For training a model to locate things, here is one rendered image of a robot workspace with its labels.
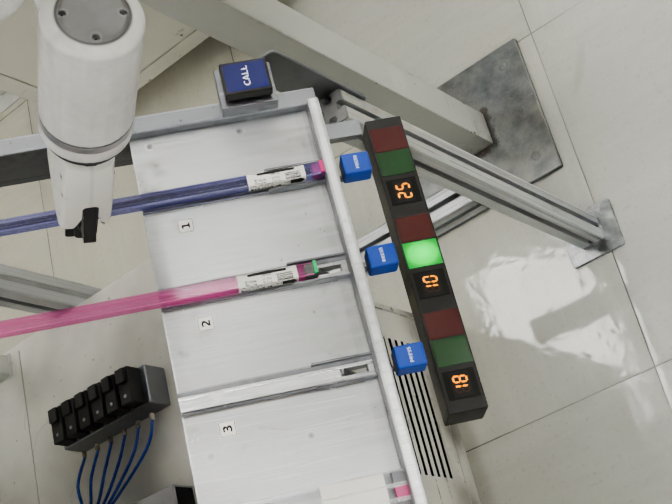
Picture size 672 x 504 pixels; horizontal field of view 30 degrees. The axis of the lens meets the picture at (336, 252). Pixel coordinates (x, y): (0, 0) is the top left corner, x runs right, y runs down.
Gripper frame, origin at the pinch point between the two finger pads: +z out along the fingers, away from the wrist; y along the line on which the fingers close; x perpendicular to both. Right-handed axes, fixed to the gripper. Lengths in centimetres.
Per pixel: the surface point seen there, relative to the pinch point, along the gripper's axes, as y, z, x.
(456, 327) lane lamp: 19.3, -3.9, 34.2
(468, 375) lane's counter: 24.4, -3.8, 33.9
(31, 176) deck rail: -8.1, 5.2, -3.8
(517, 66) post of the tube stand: -44, 43, 79
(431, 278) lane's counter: 13.6, -3.7, 33.2
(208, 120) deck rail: -8.1, -2.8, 14.4
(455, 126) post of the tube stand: -34, 44, 65
